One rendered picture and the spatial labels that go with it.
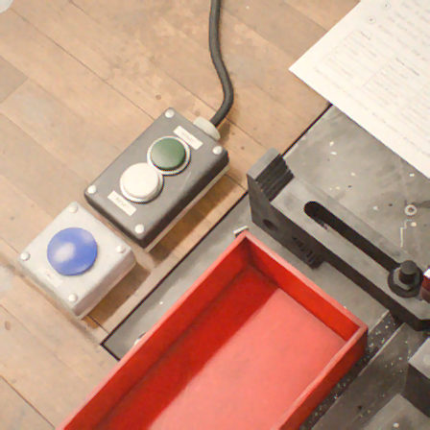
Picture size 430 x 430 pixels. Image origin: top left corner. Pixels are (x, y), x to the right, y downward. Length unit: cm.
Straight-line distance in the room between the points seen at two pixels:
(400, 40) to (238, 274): 26
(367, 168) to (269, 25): 17
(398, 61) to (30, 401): 42
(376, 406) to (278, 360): 8
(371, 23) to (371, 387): 33
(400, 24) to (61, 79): 30
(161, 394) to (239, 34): 33
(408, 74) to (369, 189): 11
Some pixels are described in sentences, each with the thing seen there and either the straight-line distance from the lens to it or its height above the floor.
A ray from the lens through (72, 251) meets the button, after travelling 85.
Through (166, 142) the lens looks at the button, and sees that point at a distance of 88.
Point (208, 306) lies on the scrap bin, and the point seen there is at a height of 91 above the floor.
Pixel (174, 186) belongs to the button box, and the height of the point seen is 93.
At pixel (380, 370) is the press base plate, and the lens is 84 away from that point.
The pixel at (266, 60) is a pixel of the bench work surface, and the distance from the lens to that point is 96.
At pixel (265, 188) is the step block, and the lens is 81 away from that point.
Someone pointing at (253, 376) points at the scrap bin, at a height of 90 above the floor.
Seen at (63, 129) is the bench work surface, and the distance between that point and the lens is 95.
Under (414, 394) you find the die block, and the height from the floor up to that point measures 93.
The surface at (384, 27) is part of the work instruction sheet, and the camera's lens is 97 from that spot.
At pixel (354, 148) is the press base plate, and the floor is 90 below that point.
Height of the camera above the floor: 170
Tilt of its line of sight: 65 degrees down
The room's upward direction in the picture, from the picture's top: 11 degrees counter-clockwise
